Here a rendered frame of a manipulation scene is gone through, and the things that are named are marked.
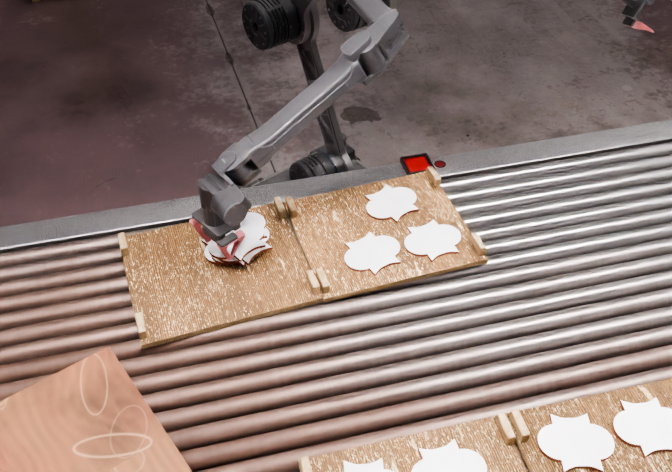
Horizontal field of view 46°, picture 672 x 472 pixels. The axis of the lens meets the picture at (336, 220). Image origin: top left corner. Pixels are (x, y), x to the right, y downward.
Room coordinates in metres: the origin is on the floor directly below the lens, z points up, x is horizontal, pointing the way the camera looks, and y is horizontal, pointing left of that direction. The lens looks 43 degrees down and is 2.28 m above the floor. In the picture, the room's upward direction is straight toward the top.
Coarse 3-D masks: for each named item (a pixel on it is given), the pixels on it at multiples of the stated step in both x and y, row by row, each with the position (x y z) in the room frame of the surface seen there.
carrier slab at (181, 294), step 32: (288, 224) 1.44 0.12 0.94; (128, 256) 1.33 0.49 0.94; (160, 256) 1.33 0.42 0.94; (192, 256) 1.33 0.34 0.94; (256, 256) 1.33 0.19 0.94; (288, 256) 1.33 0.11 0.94; (160, 288) 1.23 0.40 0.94; (192, 288) 1.23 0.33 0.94; (224, 288) 1.23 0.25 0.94; (256, 288) 1.23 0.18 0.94; (288, 288) 1.23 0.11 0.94; (160, 320) 1.13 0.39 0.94; (192, 320) 1.13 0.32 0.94; (224, 320) 1.13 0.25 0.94
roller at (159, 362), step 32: (512, 288) 1.24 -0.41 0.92; (544, 288) 1.25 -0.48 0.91; (576, 288) 1.26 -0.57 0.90; (352, 320) 1.15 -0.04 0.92; (384, 320) 1.15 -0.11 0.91; (416, 320) 1.16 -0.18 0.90; (192, 352) 1.06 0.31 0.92; (224, 352) 1.06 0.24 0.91; (256, 352) 1.07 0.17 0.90; (0, 384) 0.98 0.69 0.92; (32, 384) 0.97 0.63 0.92
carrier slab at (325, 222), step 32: (352, 192) 1.56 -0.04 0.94; (416, 192) 1.56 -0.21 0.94; (320, 224) 1.44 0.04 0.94; (352, 224) 1.44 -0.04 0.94; (384, 224) 1.44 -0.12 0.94; (416, 224) 1.44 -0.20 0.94; (448, 224) 1.44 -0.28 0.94; (320, 256) 1.33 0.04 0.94; (416, 256) 1.33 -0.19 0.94; (448, 256) 1.33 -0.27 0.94; (480, 256) 1.33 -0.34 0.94; (320, 288) 1.23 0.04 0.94; (352, 288) 1.23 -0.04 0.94
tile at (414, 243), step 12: (408, 228) 1.42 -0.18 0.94; (420, 228) 1.42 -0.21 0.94; (432, 228) 1.42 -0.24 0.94; (444, 228) 1.42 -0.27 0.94; (408, 240) 1.38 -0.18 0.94; (420, 240) 1.38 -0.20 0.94; (432, 240) 1.38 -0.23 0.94; (444, 240) 1.38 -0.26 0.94; (456, 240) 1.38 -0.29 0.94; (408, 252) 1.34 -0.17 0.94; (420, 252) 1.33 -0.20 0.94; (432, 252) 1.33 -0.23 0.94; (444, 252) 1.33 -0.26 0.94; (456, 252) 1.34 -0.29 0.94
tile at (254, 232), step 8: (248, 224) 1.39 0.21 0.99; (256, 224) 1.39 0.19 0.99; (248, 232) 1.36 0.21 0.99; (256, 232) 1.36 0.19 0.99; (248, 240) 1.33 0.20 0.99; (256, 240) 1.33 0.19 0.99; (208, 248) 1.31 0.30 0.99; (216, 248) 1.31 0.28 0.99; (240, 248) 1.31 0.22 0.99; (248, 248) 1.31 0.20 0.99; (256, 248) 1.31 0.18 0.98; (216, 256) 1.28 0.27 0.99; (224, 256) 1.28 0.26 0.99; (240, 256) 1.28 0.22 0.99
